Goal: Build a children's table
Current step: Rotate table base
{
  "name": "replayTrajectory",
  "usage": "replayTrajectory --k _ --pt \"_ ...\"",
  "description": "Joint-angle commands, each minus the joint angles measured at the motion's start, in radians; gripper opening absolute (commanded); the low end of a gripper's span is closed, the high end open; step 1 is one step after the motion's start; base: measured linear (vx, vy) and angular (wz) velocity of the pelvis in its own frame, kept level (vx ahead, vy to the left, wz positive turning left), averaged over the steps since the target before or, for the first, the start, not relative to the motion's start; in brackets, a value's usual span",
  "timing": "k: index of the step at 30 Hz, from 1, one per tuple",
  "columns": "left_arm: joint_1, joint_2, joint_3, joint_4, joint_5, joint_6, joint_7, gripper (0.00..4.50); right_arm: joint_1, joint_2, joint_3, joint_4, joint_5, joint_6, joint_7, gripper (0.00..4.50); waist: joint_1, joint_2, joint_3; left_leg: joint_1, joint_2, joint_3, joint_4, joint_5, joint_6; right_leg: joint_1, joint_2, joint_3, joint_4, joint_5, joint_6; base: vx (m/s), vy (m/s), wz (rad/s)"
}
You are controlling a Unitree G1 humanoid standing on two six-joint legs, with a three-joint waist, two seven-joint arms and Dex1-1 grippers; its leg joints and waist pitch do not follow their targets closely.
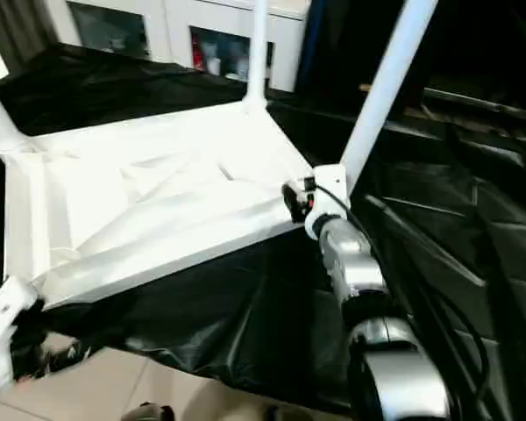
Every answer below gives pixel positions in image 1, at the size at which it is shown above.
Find white plastic table top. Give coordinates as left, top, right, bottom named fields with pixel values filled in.
left=0, top=103, right=321, bottom=312

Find black mat cover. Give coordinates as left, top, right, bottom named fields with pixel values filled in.
left=0, top=41, right=526, bottom=421

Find dark robot foot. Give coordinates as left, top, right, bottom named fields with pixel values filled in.
left=122, top=402, right=177, bottom=421
left=262, top=406, right=293, bottom=421

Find black case with gold label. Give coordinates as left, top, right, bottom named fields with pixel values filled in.
left=297, top=0, right=426, bottom=106

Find grey metal rod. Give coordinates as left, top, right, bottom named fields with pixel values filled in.
left=423, top=87, right=526, bottom=124

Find white cabinet with glass doors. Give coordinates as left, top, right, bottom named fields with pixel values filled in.
left=47, top=0, right=310, bottom=93

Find grey curtain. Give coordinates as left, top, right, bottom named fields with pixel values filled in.
left=0, top=0, right=56, bottom=78

